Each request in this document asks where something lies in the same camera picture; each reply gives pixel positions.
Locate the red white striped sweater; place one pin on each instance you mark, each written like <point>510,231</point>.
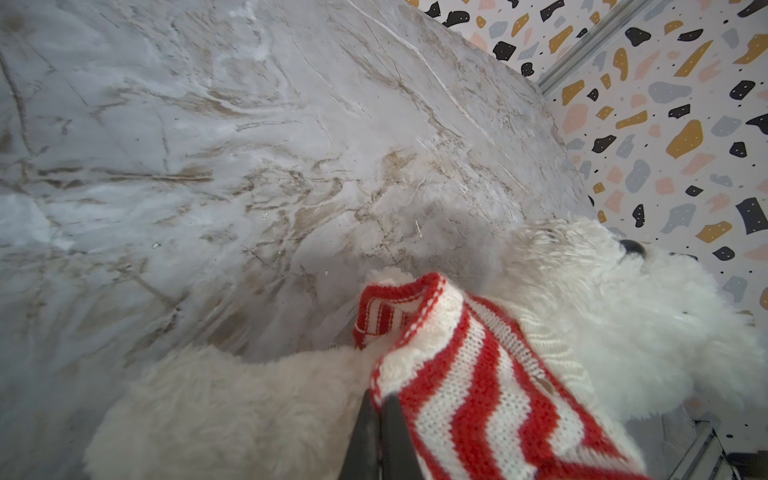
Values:
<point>485,395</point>

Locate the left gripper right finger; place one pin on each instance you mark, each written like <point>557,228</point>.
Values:
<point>398,457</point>

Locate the white teddy bear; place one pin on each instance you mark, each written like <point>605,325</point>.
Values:
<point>640,327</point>

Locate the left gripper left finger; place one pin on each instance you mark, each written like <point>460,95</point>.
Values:
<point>361,461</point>

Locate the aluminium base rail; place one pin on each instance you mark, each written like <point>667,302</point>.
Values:
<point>706,459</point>

